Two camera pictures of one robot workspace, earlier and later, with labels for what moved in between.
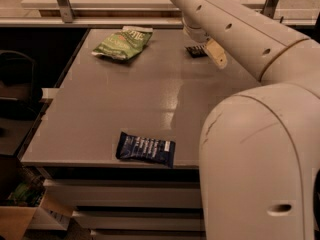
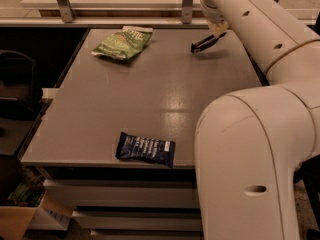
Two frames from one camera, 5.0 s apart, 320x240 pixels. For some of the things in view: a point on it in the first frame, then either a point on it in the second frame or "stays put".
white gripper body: x=199 y=36 to x=213 y=17
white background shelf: x=120 y=0 stays put
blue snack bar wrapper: x=156 y=150 stays put
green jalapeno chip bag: x=126 y=43 stays put
